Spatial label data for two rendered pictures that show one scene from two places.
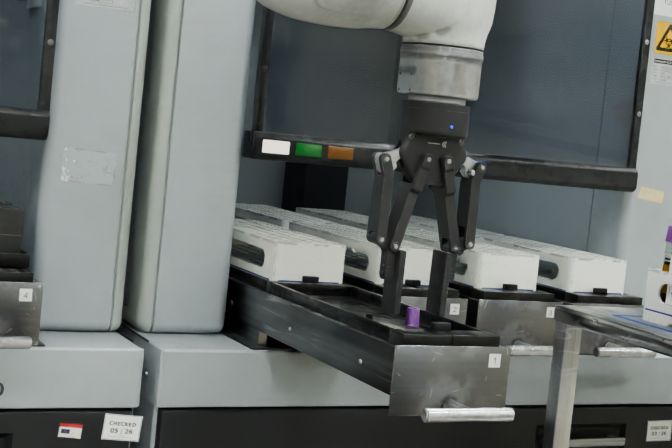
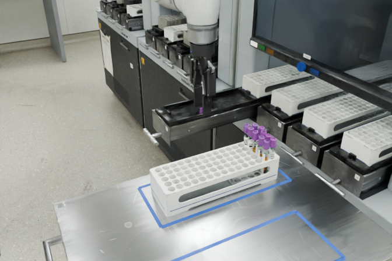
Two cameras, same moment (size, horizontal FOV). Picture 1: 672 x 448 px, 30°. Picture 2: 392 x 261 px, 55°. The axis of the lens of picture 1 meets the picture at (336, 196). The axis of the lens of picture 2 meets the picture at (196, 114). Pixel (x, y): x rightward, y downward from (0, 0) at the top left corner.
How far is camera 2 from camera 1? 181 cm
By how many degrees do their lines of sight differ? 86
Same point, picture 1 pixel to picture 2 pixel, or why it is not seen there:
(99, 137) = (226, 30)
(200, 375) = not seen: hidden behind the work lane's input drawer
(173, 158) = (239, 40)
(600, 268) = (356, 145)
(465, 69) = (189, 32)
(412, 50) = not seen: hidden behind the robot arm
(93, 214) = (225, 52)
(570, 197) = not seen: outside the picture
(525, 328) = (304, 148)
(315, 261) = (251, 86)
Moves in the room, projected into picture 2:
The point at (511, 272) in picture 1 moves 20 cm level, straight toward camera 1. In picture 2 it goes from (314, 124) to (246, 120)
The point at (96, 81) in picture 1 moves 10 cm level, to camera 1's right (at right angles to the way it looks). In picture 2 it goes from (225, 13) to (228, 19)
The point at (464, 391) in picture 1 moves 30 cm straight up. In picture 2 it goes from (163, 132) to (158, 43)
